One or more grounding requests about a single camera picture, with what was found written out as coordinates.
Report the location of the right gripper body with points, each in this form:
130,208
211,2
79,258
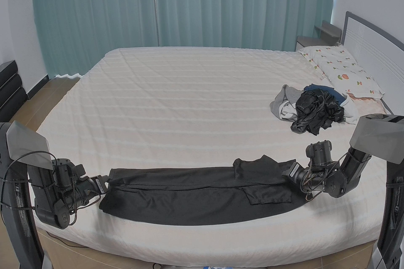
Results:
295,171

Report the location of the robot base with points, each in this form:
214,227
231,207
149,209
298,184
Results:
217,267

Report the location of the grey bedside table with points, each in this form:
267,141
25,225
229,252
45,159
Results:
311,40

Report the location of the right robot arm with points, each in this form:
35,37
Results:
375,138

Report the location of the white printed pillow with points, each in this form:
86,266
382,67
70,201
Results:
344,69

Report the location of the pile of clothes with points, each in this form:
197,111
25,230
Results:
312,110

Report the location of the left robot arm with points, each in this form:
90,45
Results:
44,192

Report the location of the black T-shirt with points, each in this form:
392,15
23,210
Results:
189,195

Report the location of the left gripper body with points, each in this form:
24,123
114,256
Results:
100,185

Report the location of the bed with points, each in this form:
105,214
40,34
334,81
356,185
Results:
189,103

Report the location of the black chest of drawers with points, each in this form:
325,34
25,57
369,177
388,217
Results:
11,91

